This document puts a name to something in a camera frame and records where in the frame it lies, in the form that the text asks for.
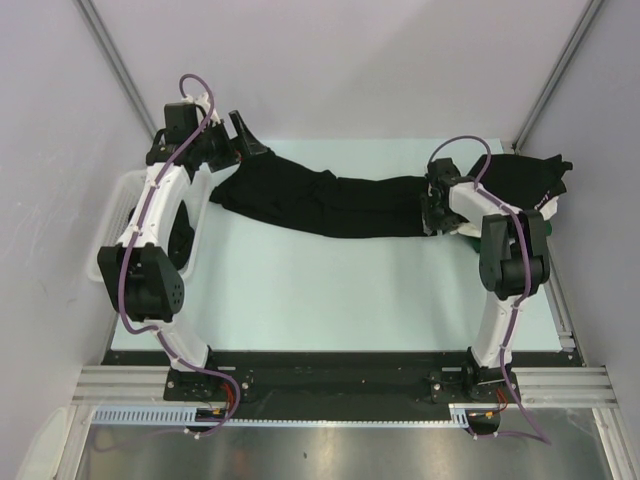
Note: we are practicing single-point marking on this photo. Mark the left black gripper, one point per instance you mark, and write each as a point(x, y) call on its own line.
point(231, 155)

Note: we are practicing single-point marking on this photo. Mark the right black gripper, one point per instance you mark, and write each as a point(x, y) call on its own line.
point(430, 222)

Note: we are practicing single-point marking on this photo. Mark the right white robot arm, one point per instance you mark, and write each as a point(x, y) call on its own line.
point(513, 262)

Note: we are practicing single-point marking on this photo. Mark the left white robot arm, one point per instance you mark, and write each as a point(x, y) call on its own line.
point(144, 270)

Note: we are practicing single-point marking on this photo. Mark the white folded t-shirt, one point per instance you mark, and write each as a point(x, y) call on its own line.
point(548, 210)

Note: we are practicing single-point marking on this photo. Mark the green folded t-shirt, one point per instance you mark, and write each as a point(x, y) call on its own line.
point(475, 243)

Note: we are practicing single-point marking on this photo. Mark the black printed t-shirt in basket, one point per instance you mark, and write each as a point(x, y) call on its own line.
point(181, 238)

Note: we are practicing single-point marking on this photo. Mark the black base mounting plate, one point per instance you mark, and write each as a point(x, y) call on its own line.
point(342, 387)

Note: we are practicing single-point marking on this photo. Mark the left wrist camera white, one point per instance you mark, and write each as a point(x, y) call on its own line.
point(203, 104)

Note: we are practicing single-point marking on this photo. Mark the left aluminium frame post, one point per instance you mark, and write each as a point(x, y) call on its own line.
point(114, 60)

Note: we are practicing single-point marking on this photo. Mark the aluminium frame post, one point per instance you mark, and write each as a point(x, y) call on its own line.
point(114, 60)
point(568, 53)

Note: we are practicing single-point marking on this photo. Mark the right aluminium frame post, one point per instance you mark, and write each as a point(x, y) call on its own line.
point(568, 53)

